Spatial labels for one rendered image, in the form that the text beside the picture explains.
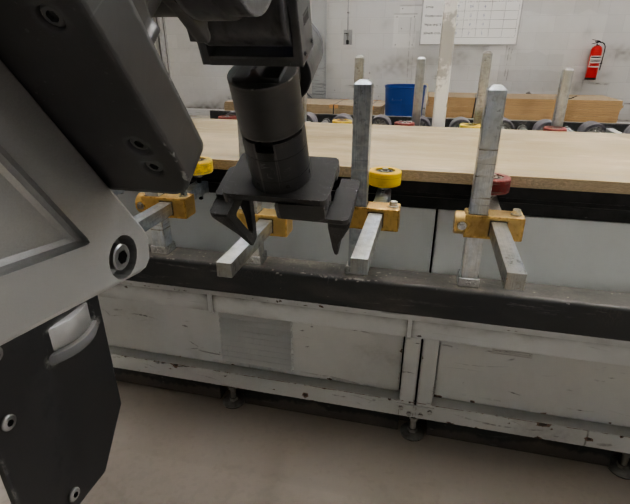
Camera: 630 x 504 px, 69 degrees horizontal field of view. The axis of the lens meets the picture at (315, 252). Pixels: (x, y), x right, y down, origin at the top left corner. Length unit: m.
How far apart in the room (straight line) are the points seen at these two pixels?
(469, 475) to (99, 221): 1.52
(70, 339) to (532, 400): 1.41
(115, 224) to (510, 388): 1.45
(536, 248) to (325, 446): 0.89
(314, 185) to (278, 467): 1.24
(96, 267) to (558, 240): 1.20
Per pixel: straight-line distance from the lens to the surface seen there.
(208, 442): 1.67
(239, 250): 0.91
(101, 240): 0.17
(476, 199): 1.00
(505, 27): 8.15
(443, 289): 1.05
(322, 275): 1.07
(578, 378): 1.56
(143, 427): 1.78
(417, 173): 1.20
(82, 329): 0.35
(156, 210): 1.11
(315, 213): 0.42
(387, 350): 1.48
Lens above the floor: 1.19
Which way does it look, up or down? 24 degrees down
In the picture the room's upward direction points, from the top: straight up
